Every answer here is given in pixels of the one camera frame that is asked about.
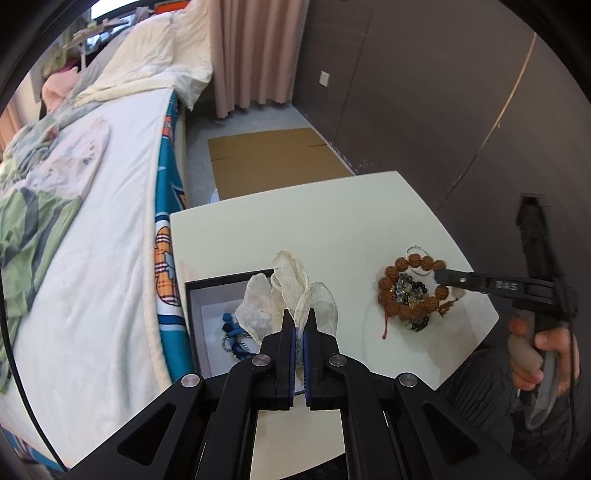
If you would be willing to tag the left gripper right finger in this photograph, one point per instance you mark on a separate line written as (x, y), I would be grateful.
(321, 390)

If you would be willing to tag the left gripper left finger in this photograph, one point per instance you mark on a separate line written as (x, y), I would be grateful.
(277, 390)

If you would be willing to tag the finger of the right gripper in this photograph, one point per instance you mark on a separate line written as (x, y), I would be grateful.
(471, 281)

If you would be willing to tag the sheer white organza pouch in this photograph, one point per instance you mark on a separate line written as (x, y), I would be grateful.
(288, 288)

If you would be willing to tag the black jewelry box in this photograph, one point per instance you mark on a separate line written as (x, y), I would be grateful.
(218, 342)

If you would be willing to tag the right hand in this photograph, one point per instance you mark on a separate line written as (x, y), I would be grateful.
(526, 356)

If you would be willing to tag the thin silver bangle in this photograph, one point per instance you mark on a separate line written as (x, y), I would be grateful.
(416, 250)

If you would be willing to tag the bed with white blanket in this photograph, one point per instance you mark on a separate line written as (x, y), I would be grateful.
(89, 353)

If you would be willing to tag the flattened cardboard sheet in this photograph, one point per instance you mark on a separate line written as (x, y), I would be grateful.
(256, 162)

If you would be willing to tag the teal patterned bed sheet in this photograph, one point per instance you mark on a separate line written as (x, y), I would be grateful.
(169, 198)

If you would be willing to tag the green patterned clothing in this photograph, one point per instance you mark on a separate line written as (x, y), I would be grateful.
(33, 224)

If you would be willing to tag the white printed t-shirt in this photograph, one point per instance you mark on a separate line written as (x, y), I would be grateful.
(69, 170)

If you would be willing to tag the pink curtain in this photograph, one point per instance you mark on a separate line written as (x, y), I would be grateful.
(254, 51)

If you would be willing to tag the white crumpled duvet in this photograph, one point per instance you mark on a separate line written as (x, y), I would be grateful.
(167, 51)

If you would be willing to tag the pink garment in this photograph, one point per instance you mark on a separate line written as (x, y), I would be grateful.
(57, 87)

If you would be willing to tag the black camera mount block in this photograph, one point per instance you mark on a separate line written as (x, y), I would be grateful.
(534, 234)

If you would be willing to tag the white wall switch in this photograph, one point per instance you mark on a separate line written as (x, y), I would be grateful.
(324, 79)

